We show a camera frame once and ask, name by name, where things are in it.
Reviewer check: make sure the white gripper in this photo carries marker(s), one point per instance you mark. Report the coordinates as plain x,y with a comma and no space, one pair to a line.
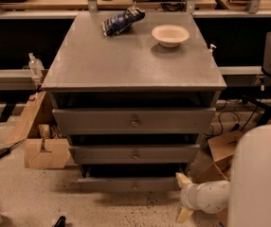
189,197

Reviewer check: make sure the grey bottom drawer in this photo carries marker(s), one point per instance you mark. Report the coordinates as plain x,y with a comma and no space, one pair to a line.
131,177

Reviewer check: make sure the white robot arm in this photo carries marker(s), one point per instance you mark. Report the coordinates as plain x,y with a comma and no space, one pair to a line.
246,195

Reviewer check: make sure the grey top drawer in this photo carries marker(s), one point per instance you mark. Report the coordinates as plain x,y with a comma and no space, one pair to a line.
139,121

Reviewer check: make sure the grey drawer cabinet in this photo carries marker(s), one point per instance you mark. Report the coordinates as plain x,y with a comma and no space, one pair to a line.
132,71

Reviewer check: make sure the cardboard box with groceries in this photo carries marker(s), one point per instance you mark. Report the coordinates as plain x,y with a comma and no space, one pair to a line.
222,150

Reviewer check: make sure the black object bottom edge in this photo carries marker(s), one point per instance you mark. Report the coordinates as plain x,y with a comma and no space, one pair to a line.
61,222

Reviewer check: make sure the small left cardboard box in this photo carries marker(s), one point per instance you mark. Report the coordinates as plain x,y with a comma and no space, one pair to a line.
44,145

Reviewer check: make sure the white pump bottle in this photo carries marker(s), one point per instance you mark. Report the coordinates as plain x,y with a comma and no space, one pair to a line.
212,48

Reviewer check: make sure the white paper bowl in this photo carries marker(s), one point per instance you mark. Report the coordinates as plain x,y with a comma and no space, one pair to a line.
170,35

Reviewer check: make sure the blue chip bag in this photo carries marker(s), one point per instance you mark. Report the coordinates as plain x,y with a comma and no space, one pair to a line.
118,23

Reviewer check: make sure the black power adapter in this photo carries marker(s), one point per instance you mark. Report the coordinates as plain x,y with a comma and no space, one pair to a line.
7,150

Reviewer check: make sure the clear plastic bottle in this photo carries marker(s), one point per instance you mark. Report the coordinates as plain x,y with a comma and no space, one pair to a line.
35,65

